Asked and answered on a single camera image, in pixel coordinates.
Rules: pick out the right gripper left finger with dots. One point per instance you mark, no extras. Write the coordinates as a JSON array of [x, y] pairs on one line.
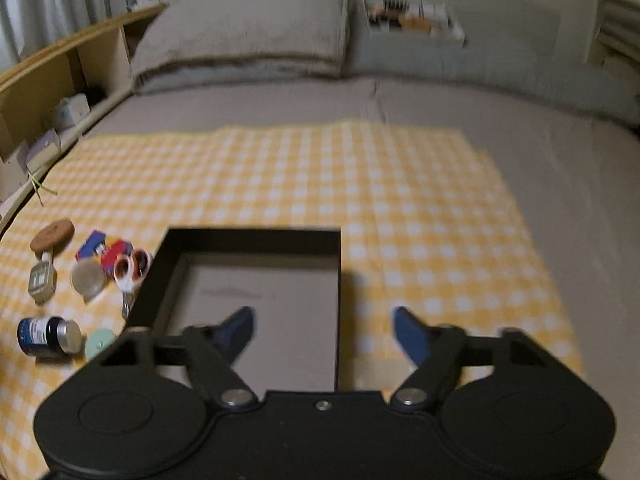
[[210, 354]]

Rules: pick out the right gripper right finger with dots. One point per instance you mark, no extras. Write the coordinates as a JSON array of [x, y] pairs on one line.
[[435, 351]]

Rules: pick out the black storage box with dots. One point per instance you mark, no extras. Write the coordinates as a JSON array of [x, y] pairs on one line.
[[291, 278]]

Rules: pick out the mint green round disc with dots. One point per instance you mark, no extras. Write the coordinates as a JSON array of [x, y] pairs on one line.
[[98, 341]]

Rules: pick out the orange handled scissors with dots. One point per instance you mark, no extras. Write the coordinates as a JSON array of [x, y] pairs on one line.
[[129, 273]]

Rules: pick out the colourful card box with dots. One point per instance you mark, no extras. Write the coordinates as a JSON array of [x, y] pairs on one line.
[[105, 249]]

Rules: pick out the dark blue labelled bottle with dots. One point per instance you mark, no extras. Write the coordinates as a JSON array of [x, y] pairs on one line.
[[49, 337]]

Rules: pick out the grey white brush tool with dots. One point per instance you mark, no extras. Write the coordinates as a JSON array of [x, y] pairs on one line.
[[42, 279]]

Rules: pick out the round cork coaster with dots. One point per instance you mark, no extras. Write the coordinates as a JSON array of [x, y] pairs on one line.
[[52, 236]]

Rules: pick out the yellow checkered cloth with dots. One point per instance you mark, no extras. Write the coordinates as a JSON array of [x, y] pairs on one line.
[[323, 229]]

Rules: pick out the small white purple box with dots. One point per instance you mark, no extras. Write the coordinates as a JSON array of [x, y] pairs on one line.
[[43, 151]]

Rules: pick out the white tissue box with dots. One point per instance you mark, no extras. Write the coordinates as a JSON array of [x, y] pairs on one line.
[[69, 112]]

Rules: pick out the wooden headboard shelf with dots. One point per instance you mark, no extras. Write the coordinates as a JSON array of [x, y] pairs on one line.
[[95, 59]]

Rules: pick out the grey long pillow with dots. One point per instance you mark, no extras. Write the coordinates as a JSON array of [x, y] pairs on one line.
[[501, 44]]

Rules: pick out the printed booklet on pillow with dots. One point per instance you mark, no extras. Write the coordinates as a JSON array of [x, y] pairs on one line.
[[431, 20]]

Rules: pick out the grey folded blanket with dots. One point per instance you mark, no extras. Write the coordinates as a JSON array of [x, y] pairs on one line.
[[196, 42]]

